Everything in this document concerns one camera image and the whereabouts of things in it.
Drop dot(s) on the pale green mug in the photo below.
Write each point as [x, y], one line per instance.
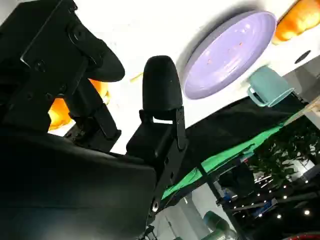
[267, 85]

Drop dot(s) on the lilac plate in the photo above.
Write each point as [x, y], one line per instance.
[225, 57]

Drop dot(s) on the black metal rack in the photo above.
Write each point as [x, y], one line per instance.
[212, 186]

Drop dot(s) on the orange white toy bread roll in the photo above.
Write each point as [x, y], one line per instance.
[58, 112]
[297, 22]

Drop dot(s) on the green leafy plant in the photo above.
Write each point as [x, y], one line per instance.
[282, 155]

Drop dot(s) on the black round table grommet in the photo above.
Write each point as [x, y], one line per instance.
[302, 56]

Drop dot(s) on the green cloth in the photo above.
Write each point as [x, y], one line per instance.
[225, 157]

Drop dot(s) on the black cloth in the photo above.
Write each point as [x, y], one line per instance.
[225, 125]

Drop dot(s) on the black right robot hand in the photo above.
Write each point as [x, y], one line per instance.
[62, 180]

